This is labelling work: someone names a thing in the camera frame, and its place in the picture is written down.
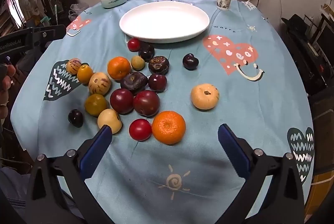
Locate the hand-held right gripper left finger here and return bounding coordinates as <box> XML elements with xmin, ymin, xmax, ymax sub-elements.
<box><xmin>25</xmin><ymin>125</ymin><xmax>113</xmax><ymax>224</ymax></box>

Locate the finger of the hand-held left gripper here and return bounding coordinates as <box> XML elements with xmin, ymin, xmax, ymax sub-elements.
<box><xmin>25</xmin><ymin>25</ymin><xmax>67</xmax><ymax>43</ymax></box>

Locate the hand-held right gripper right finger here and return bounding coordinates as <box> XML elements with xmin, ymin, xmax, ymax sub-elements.
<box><xmin>218</xmin><ymin>123</ymin><xmax>306</xmax><ymax>224</ymax></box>

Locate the pale yellow fruit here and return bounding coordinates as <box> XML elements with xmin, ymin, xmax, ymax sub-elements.
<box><xmin>97</xmin><ymin>108</ymin><xmax>123</xmax><ymax>134</ymax></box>

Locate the small dark purple plum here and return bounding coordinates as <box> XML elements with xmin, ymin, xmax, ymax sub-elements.
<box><xmin>68</xmin><ymin>109</ymin><xmax>84</xmax><ymax>128</ymax></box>

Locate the small striped pepino melon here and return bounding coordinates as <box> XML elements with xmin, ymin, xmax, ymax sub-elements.
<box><xmin>66</xmin><ymin>58</ymin><xmax>82</xmax><ymax>75</ymax></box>

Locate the yellow-green tomato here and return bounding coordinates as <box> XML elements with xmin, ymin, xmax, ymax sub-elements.
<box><xmin>84</xmin><ymin>94</ymin><xmax>108</xmax><ymax>117</ymax></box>

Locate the red tomato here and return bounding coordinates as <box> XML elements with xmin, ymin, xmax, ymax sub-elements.
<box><xmin>129</xmin><ymin>119</ymin><xmax>152</xmax><ymax>141</ymax></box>
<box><xmin>127</xmin><ymin>38</ymin><xmax>141</xmax><ymax>52</ymax></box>

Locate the yellow tomato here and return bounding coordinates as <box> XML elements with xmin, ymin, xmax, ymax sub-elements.
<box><xmin>77</xmin><ymin>64</ymin><xmax>94</xmax><ymax>84</ymax></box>

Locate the large pale pepino melon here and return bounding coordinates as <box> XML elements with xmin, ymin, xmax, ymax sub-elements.
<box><xmin>190</xmin><ymin>83</ymin><xmax>220</xmax><ymax>110</ymax></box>

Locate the large mandarin orange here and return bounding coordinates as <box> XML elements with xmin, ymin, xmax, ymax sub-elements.
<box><xmin>151</xmin><ymin>111</ymin><xmax>186</xmax><ymax>146</ymax></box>

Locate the dark red plum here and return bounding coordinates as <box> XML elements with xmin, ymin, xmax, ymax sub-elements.
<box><xmin>148</xmin><ymin>73</ymin><xmax>168</xmax><ymax>92</ymax></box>

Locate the tan longan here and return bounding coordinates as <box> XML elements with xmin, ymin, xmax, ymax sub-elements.
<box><xmin>131</xmin><ymin>55</ymin><xmax>145</xmax><ymax>71</ymax></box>

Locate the dark brown mottled fruit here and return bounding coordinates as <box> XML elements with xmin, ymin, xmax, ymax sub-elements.
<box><xmin>148</xmin><ymin>55</ymin><xmax>170</xmax><ymax>75</ymax></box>

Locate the white oval plate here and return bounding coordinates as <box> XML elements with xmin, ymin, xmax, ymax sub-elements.
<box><xmin>119</xmin><ymin>2</ymin><xmax>210</xmax><ymax>44</ymax></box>

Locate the person's left hand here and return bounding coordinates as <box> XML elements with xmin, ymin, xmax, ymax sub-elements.
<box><xmin>0</xmin><ymin>64</ymin><xmax>16</xmax><ymax>107</ymax></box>

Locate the clear plastic bag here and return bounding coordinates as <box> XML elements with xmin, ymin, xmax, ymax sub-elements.
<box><xmin>68</xmin><ymin>3</ymin><xmax>90</xmax><ymax>22</ymax></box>

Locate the electric fan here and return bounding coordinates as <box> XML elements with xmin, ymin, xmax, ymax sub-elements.
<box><xmin>21</xmin><ymin>0</ymin><xmax>39</xmax><ymax>16</ymax></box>

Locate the blue printed tablecloth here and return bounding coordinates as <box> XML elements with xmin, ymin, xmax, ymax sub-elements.
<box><xmin>10</xmin><ymin>0</ymin><xmax>315</xmax><ymax>224</ymax></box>

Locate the orange cardboard box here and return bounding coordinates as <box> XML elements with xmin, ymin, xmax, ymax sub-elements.
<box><xmin>304</xmin><ymin>167</ymin><xmax>334</xmax><ymax>216</ymax></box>

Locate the black desk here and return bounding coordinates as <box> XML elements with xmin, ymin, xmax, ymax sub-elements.
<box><xmin>282</xmin><ymin>13</ymin><xmax>334</xmax><ymax>94</ymax></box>

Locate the black hat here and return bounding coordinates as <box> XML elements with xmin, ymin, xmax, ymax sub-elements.
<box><xmin>281</xmin><ymin>14</ymin><xmax>311</xmax><ymax>37</ymax></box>

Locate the computer monitor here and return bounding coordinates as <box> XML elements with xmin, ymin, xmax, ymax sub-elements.
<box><xmin>314</xmin><ymin>15</ymin><xmax>334</xmax><ymax>63</ymax></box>

